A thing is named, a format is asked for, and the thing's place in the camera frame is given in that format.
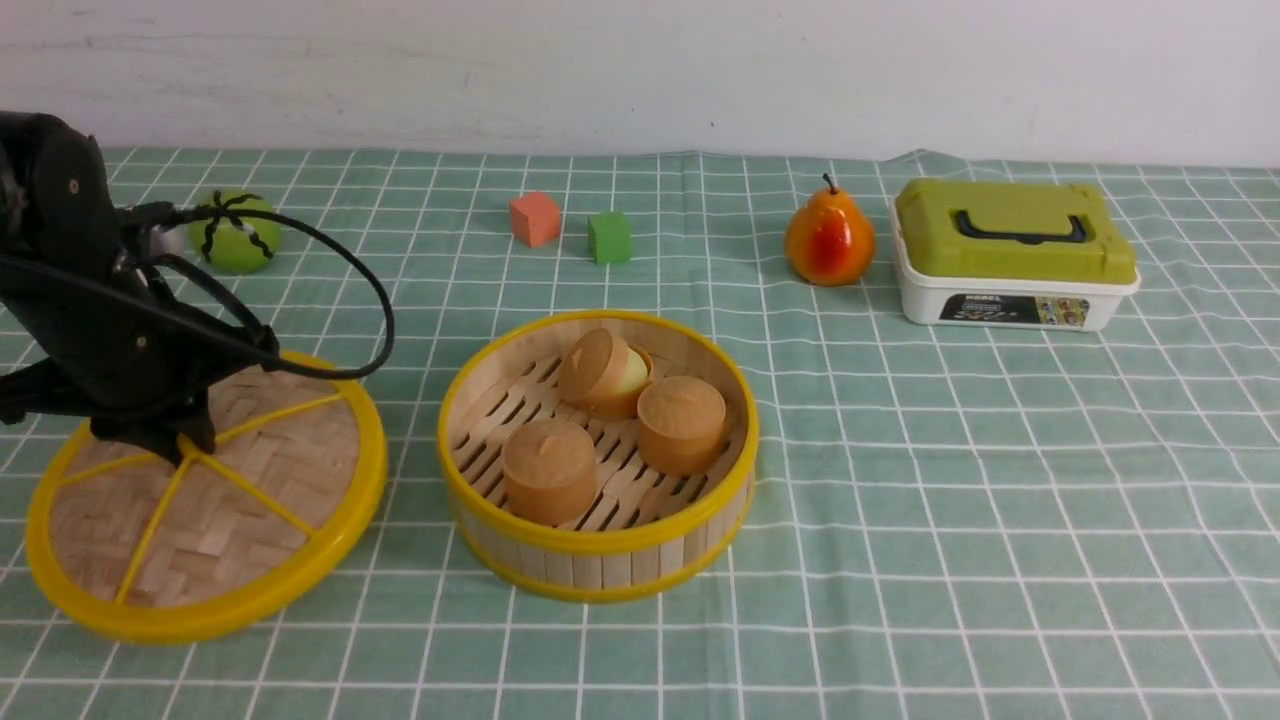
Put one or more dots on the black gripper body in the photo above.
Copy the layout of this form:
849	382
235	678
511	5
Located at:
110	365

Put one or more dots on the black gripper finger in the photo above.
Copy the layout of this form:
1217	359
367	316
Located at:
159	440

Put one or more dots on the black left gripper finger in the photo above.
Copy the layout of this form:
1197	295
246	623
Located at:
195	423

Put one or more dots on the yellow bamboo steamer lid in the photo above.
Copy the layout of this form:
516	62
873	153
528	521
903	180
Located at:
145	550

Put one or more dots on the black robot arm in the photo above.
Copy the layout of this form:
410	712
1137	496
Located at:
62	231

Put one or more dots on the yellow bamboo steamer basket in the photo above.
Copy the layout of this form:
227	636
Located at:
644	531

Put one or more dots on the green toy watermelon ball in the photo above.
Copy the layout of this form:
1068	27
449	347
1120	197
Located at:
236	245

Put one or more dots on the brown bun left front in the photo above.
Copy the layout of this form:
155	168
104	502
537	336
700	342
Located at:
549	469

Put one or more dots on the orange foam cube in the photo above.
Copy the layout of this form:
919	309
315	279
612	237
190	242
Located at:
535	219

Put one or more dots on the brown bun tipped back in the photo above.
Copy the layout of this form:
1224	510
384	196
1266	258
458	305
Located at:
604	375

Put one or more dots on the green foam cube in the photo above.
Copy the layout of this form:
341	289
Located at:
610	238

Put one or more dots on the brown bun right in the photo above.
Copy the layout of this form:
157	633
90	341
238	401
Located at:
681	425

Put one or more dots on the orange red toy pear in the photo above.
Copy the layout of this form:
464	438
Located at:
829	242

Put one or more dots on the green checkered tablecloth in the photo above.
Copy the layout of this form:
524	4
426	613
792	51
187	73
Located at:
949	522

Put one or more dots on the green lidded white box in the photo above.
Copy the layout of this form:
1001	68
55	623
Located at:
1025	255

